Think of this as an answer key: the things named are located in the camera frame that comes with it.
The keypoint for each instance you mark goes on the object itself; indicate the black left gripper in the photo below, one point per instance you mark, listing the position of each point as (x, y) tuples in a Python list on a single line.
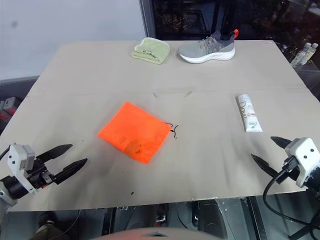
[(37, 175)]

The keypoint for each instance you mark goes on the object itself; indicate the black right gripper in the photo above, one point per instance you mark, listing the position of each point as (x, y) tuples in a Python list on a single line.
[(287, 173)]

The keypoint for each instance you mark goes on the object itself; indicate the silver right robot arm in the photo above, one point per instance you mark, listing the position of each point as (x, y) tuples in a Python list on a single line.
[(315, 181)]

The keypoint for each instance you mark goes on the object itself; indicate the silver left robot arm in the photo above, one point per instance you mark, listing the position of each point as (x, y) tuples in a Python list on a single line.
[(12, 187)]

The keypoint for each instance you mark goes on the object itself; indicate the white Dove tube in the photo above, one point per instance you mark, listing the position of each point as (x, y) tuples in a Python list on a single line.
[(248, 115)]

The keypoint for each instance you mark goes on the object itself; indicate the dark shoe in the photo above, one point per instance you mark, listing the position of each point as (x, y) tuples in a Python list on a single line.
[(46, 222)]

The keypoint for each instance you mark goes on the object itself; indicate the beige paper table cover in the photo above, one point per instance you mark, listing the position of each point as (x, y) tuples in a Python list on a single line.
[(200, 125)]

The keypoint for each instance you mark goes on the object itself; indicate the clear bottle white cap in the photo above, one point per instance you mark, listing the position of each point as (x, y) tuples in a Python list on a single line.
[(301, 56), (312, 52)]

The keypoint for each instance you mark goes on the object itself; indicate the beige rounded robot torso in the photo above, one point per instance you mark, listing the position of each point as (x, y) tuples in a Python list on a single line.
[(160, 233)]

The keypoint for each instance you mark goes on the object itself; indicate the grey sneaker white sole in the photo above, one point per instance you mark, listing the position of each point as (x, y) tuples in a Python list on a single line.
[(207, 50)]

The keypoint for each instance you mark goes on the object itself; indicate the folded green towel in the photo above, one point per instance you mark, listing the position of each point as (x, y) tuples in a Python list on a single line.
[(150, 51)]

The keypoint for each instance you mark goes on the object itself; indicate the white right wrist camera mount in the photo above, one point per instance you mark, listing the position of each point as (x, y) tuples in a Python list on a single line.
[(305, 155)]

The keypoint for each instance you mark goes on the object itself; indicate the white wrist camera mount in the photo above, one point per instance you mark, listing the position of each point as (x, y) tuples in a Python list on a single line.
[(305, 155), (15, 160)]

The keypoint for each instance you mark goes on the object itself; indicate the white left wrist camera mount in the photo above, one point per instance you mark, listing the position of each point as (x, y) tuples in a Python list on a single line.
[(15, 160)]

